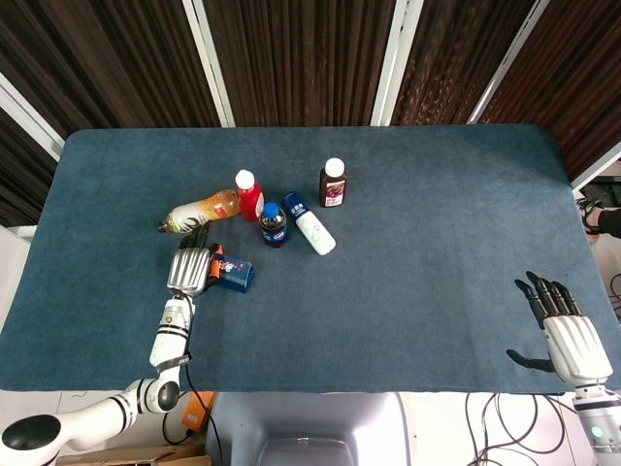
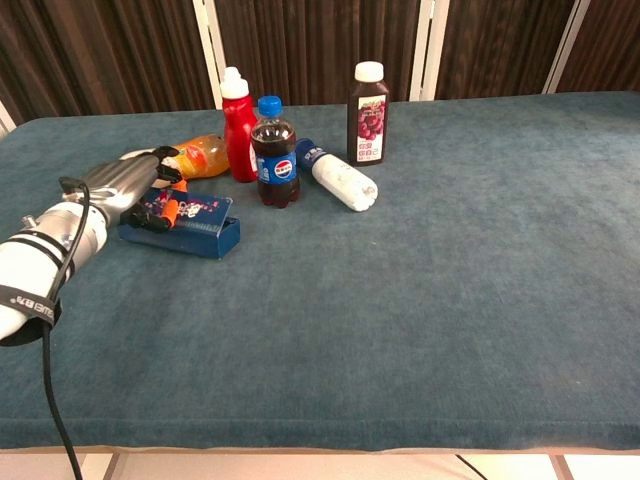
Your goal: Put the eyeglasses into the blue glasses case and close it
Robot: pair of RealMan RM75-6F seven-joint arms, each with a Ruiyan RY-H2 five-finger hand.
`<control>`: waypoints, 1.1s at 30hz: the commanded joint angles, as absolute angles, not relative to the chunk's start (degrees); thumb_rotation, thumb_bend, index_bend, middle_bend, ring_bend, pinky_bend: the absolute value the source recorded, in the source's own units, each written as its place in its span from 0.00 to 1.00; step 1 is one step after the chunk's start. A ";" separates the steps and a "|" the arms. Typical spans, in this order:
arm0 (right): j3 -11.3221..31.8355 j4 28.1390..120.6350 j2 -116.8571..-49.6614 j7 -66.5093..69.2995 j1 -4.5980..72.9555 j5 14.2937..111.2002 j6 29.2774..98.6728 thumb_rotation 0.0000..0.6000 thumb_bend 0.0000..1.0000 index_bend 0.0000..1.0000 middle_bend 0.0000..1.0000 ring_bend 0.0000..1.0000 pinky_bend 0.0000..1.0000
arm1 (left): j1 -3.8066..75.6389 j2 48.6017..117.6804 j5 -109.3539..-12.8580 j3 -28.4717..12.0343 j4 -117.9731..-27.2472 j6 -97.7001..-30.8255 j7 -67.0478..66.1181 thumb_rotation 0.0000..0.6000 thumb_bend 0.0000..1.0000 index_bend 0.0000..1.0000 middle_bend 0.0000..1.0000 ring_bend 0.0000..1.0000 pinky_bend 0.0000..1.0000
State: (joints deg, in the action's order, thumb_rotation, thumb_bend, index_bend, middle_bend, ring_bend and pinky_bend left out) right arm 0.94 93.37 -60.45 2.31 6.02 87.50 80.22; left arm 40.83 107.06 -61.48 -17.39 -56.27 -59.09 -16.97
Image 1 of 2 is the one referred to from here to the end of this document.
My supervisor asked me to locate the Pepsi cola bottle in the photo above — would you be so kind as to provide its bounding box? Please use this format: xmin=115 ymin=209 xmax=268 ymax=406
xmin=256 ymin=202 xmax=291 ymax=250

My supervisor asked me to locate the orange packet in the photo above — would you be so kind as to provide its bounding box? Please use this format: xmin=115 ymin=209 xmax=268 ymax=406
xmin=182 ymin=391 xmax=217 ymax=434

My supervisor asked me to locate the black equipment with cables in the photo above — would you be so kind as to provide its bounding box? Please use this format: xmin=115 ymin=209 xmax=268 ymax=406
xmin=574 ymin=177 xmax=621 ymax=244

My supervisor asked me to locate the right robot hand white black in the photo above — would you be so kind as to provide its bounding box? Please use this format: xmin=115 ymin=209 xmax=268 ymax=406
xmin=506 ymin=270 xmax=613 ymax=388

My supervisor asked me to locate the grape juice bottle white cap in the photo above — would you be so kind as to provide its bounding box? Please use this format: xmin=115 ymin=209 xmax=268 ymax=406
xmin=318 ymin=157 xmax=350 ymax=209

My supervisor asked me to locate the blue table cloth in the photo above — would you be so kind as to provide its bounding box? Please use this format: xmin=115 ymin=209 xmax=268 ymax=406
xmin=0 ymin=123 xmax=621 ymax=395

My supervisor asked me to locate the dark brown slat screen panel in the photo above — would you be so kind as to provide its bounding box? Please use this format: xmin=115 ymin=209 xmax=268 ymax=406
xmin=390 ymin=0 xmax=538 ymax=126
xmin=0 ymin=107 xmax=59 ymax=228
xmin=484 ymin=0 xmax=621 ymax=181
xmin=203 ymin=0 xmax=397 ymax=128
xmin=0 ymin=0 xmax=223 ymax=142

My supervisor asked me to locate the red bottle white cap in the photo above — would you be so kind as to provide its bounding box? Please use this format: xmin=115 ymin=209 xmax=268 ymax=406
xmin=234 ymin=169 xmax=266 ymax=223

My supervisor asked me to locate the black floor cable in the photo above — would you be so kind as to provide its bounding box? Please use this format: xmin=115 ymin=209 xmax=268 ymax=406
xmin=494 ymin=391 xmax=583 ymax=466
xmin=464 ymin=391 xmax=539 ymax=466

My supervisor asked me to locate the white screen frame post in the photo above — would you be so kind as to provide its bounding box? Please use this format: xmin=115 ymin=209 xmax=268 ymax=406
xmin=0 ymin=72 xmax=65 ymax=162
xmin=181 ymin=0 xmax=238 ymax=128
xmin=466 ymin=0 xmax=552 ymax=125
xmin=370 ymin=0 xmax=424 ymax=127
xmin=571 ymin=145 xmax=621 ymax=191

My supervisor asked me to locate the grey box with blue edge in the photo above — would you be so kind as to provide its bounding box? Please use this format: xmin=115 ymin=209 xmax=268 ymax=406
xmin=212 ymin=253 xmax=257 ymax=294

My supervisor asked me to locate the orange juice bottle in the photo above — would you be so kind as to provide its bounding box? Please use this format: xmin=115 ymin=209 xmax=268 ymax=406
xmin=156 ymin=188 xmax=242 ymax=235

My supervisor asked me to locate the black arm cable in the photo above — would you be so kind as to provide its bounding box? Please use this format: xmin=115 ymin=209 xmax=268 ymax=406
xmin=161 ymin=358 xmax=220 ymax=466

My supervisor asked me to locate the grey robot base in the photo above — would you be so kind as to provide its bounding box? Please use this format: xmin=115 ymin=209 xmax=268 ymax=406
xmin=206 ymin=390 xmax=411 ymax=466

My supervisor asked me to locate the brown cardboard box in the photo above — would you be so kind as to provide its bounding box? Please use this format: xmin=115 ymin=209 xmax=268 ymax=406
xmin=57 ymin=442 xmax=212 ymax=466

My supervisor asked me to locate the white bottle blue cap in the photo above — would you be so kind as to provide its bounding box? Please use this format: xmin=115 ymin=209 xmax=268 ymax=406
xmin=280 ymin=191 xmax=337 ymax=256

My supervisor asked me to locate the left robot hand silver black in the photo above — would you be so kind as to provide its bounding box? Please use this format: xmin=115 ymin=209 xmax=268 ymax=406
xmin=166 ymin=221 xmax=225 ymax=298

